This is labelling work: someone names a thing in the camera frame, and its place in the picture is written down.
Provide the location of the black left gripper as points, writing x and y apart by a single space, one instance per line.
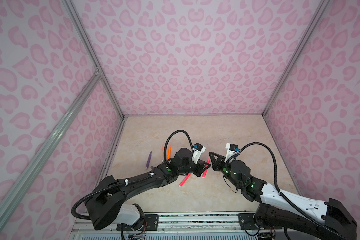
199 165

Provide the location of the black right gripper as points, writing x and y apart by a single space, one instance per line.
218 163

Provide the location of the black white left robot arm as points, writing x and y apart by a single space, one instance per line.
105 202

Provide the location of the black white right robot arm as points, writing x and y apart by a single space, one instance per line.
325 220

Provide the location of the purple marker pen left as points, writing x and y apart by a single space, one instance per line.
148 161

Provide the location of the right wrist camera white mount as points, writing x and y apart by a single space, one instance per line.
231 150

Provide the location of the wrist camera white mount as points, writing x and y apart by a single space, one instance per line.
231 150
197 151

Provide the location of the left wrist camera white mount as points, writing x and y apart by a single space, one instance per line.
197 151

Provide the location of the aluminium front rail frame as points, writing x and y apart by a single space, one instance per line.
188 226

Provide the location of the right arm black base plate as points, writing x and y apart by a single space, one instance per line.
247 222

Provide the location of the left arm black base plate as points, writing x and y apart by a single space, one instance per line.
148 223

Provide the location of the diagonal aluminium wall strut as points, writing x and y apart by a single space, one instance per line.
17 192

